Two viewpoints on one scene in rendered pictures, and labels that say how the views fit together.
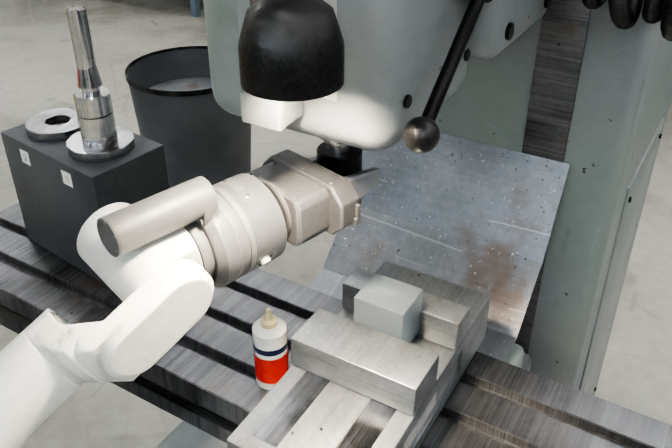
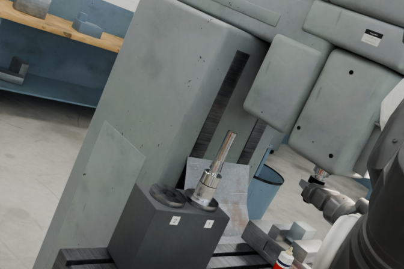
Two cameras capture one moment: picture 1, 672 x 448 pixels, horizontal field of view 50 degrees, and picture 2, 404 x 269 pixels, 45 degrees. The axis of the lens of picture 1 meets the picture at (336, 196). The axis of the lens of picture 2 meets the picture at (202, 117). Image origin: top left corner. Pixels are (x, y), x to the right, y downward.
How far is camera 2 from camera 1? 161 cm
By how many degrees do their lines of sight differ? 72
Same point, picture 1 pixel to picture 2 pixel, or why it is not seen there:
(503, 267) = (238, 211)
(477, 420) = not seen: hidden behind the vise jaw
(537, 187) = (242, 176)
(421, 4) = not seen: hidden behind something
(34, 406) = not seen: outside the picture
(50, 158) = (201, 215)
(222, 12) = (356, 143)
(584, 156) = (253, 161)
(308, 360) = (309, 258)
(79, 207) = (206, 238)
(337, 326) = (304, 243)
